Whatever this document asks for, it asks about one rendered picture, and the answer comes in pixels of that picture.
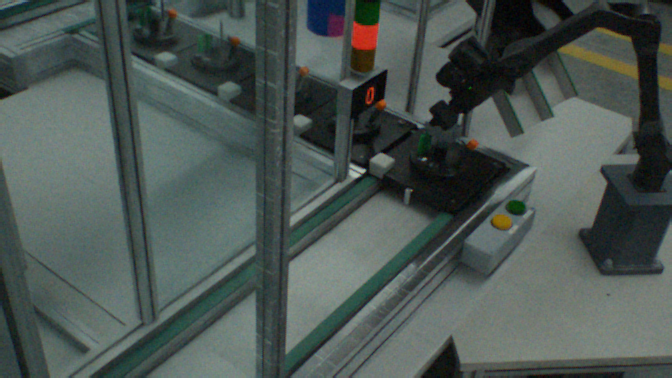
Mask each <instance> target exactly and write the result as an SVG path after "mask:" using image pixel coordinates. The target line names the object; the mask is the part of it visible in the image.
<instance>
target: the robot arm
mask: <svg viewBox="0 0 672 378"><path fill-rule="evenodd" d="M597 28H602V29H606V30H609V31H611V32H613V33H616V34H618V35H620V36H624V35H625V37H627V36H630V39H631V43H632V46H633V49H634V52H635V55H636V58H637V59H636V61H637V70H638V85H639V88H638V89H639V100H640V109H639V110H640V115H639V118H632V133H633V150H635V149H637V153H638V155H639V159H638V162H637V165H636V168H635V170H634V173H628V174H627V177H628V179H629V180H630V182H631V183H632V185H633V186H634V187H635V189H636V190H637V192H639V193H662V192H667V191H668V190H667V188H666V187H665V186H664V181H665V179H666V176H667V174H668V173H669V172H670V171H671V170H672V145H671V144H670V142H669V141H668V139H667V132H666V128H665V124H664V120H663V117H662V114H661V112H660V101H659V87H660V86H659V82H658V81H659V80H658V63H657V59H658V57H657V54H658V50H659V45H660V39H661V32H662V20H661V12H660V9H659V7H658V6H657V5H655V4H654V3H650V2H643V3H639V4H638V3H632V2H610V1H604V0H597V1H595V2H593V3H592V4H591V5H590V6H588V7H586V8H585V9H583V10H581V11H578V12H577V13H575V15H573V16H571V17H570V18H568V19H566V20H565V21H563V22H561V23H559V24H558V25H556V26H554V27H552V28H551V29H549V30H547V31H545V32H544V33H542V34H540V35H538V36H535V37H530V38H524V39H522V40H519V41H515V42H513V43H510V44H509V45H507V46H502V47H491V48H489V51H487V50H486V49H485V48H484V47H483V46H482V45H481V44H480V43H479V42H478V41H477V39H476V38H475V37H474V36H473V35H471V36H470V37H469V38H466V39H464V40H463V41H462V40H461V41H460V42H459V43H458V44H457V45H456V46H455V47H454V48H453V49H452V51H451V53H450V54H449V56H448V59H449V60H450V61H451V62H448V63H446V64H445V65H444V66H442V68H441V69H440V71H439V72H438V73H437V74H436V80H437V83H439V84H440V85H441V86H442V87H444V88H448V89H451V91H450V92H448V93H449V94H450V96H451V97H452V98H453V99H452V100H450V101H449V105H448V104H447V103H446V102H445V101H444V100H440V101H439V102H437V103H436V104H435V105H433V106H432V107H431V108H430V109H429V112H430V113H431V114H432V116H433V118H432V119H431V121H430V122H429V124H430V125H431V126H440V127H441V128H442V130H443V131H447V130H449V129H450V128H452V127H453V126H454V125H455V124H457V122H458V118H459V114H465V115H467V114H468V113H470V112H471V111H472V110H473V109H475V108H476V107H478V106H480V105H481V104H483V103H484V102H485V101H486V100H488V99H489V98H491V97H492V96H494V95H495V94H496V93H498V92H499V91H501V90H502V89H503V90H504V91H505V92H506V93H507V94H508V95H509V96H511V95H512V93H513V91H514V89H515V87H516V85H515V80H516V79H518V78H521V77H522V76H524V75H525V74H526V73H527V72H529V71H531V70H532V69H534V68H535V67H536V66H537V65H538V64H539V63H540V62H541V60H542V59H544V58H545V57H546V56H547V55H549V54H551V53H553V52H555V51H556V50H558V49H560V48H562V47H564V46H565V45H567V44H569V43H571V42H573V41H574V40H576V39H578V38H580V37H582V36H583V35H585V34H588V33H590V32H592V31H594V30H595V29H597ZM498 58H501V61H497V59H498ZM482 70H483V71H482ZM480 71H482V72H480ZM479 72H480V73H479ZM478 73H479V74H478ZM475 75H476V76H475ZM473 76H475V77H473ZM454 110H455V111H454Z"/></svg>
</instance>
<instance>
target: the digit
mask: <svg viewBox="0 0 672 378"><path fill-rule="evenodd" d="M377 86H378V79H376V80H374V81H373V82H371V83H369V84H368V85H366V86H365V90H364V101H363V111H364V110H365V109H367V108H368V107H370V106H372V105H373V104H375V103H376V95H377Z"/></svg>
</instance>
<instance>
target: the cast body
mask: <svg viewBox="0 0 672 378"><path fill-rule="evenodd" d="M429 122H430V120H426V122H425V128H426V129H428V130H429V132H428V134H430V135H432V136H434V137H437V138H439V139H441V140H444V141H446V142H448V143H451V144H452V143H453V142H454V141H456V140H457V139H458V138H459V137H460V136H461V132H462V127H463V126H462V125H460V124H458V122H457V124H455V125H454V126H453V127H452V128H450V129H449V130H447V131H443V130H442V128H441V127H440V126H431V125H430V124H429Z"/></svg>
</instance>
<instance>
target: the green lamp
mask: <svg viewBox="0 0 672 378"><path fill-rule="evenodd" d="M380 10H381V0H379V1H376V2H365V1H362V0H356V4H355V16H354V21H355V22H356V23H357V24H359V25H363V26H374V25H377V24H378V23H379V19H380Z"/></svg>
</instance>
